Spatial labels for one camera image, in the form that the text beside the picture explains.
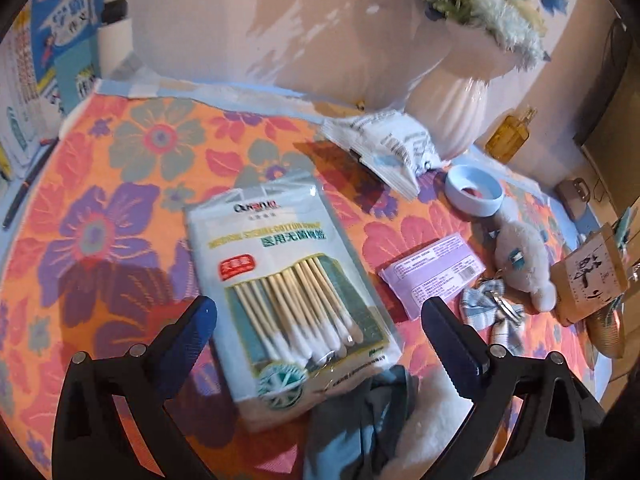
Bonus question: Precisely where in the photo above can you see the black pen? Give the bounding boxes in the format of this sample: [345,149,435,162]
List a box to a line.
[2,137,58,231]

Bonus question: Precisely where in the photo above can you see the black monitor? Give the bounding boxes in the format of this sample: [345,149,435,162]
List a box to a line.
[572,17,640,201]

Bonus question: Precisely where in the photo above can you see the bamboo pen holder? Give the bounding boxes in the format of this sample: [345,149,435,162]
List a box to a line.
[550,222,631,328]

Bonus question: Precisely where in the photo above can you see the small taupe pouch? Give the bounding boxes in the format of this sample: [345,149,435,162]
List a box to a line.
[555,176,596,221]

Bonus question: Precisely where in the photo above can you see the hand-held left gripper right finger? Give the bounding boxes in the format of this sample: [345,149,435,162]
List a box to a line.
[421,296,607,480]

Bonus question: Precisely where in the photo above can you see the white printed packet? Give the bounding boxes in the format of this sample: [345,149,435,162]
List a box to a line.
[320,112,446,201]

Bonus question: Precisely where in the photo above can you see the grey cloth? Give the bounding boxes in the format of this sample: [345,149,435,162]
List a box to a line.
[302,365,476,480]

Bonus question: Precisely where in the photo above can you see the plaid bow hair clip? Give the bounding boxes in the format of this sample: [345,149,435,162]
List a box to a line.
[460,277,526,353]

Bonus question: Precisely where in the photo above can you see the floral tablecloth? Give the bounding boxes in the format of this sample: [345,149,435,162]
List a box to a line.
[0,80,626,480]

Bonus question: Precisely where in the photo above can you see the woven basket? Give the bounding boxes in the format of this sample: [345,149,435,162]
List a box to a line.
[585,305,626,360]

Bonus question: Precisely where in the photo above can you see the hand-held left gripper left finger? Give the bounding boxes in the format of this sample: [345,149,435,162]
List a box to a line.
[54,295,218,480]

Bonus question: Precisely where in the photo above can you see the bunch of pens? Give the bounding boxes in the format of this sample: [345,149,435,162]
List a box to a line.
[614,207,640,256]

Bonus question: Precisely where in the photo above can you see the grey plush toy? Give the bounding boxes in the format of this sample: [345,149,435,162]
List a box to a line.
[487,205,558,311]

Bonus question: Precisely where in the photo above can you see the white lamp stand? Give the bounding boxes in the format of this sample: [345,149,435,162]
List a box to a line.
[97,0,133,81]

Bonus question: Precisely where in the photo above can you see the light blue bowl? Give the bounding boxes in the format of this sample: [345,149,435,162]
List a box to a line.
[445,164,506,220]

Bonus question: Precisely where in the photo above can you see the row of books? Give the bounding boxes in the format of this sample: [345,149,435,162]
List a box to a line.
[0,15,61,181]

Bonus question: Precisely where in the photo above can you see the green cotton swab packet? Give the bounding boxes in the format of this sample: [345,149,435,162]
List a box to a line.
[182,170,406,418]

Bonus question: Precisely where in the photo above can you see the white ribbed vase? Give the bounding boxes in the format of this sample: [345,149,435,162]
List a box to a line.
[400,20,521,161]

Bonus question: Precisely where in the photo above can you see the purple packet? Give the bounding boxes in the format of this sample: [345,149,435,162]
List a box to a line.
[378,232,487,321]

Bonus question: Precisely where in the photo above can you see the yellow perfume bottle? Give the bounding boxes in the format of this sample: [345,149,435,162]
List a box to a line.
[485,106,538,163]

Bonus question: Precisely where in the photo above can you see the blue illustrated workbook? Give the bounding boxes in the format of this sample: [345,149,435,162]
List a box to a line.
[30,0,108,106]

